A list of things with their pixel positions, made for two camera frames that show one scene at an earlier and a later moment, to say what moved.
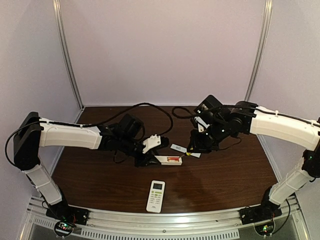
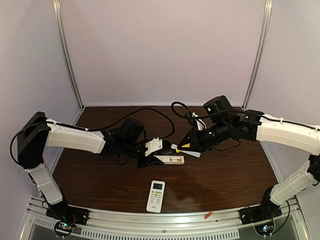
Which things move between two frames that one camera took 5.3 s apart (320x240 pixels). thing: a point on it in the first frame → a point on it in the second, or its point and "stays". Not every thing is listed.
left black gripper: x=144 y=157 stays
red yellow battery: x=170 y=158 → x=207 y=215
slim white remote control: x=169 y=160 stays
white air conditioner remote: x=155 y=196 stays
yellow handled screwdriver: x=187 y=153 → x=186 y=145
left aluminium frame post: x=57 y=6 stays
